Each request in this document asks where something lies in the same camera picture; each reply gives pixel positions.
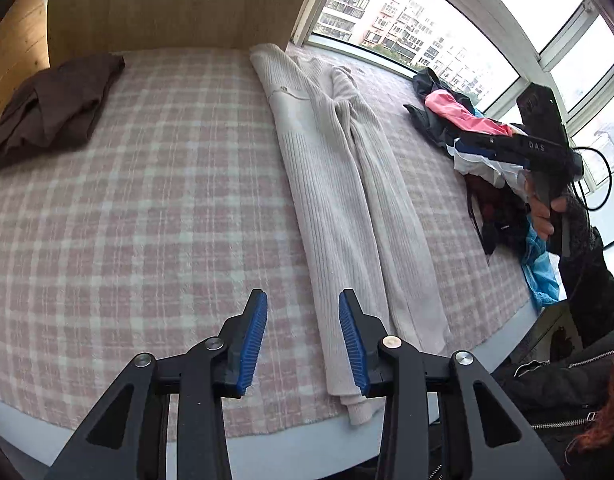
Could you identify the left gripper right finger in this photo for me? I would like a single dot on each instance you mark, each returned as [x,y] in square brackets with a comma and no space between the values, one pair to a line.
[484,435]

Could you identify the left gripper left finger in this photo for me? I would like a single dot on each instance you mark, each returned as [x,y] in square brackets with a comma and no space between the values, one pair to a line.
[124,436]

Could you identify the cream knit sweater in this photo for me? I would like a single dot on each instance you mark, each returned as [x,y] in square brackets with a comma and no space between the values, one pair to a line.
[358,225]

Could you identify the right hand in knit glove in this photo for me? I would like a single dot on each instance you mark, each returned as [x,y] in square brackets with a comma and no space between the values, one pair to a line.
[567,208]

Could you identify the white garment in pile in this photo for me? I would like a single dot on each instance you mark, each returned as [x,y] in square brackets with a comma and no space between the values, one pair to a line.
[498,174]

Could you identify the dark red garment in pile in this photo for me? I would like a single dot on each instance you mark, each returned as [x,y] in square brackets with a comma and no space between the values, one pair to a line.
[498,215]

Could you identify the black zippered jacket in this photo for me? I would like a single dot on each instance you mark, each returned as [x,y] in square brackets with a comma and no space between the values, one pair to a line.
[567,403]

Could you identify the pink red garment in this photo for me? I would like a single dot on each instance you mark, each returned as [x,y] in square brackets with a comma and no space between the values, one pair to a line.
[444,104]

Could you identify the blue garment in pile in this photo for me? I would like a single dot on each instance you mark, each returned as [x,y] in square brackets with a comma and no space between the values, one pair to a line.
[537,269]

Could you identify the pink plaid blanket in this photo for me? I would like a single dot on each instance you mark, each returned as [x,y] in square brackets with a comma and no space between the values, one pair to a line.
[149,237]

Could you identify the folded dark brown garment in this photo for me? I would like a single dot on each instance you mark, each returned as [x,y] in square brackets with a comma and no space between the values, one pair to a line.
[57,108]

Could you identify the wooden board panel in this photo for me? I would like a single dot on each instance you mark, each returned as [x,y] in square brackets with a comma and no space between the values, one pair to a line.
[75,28]

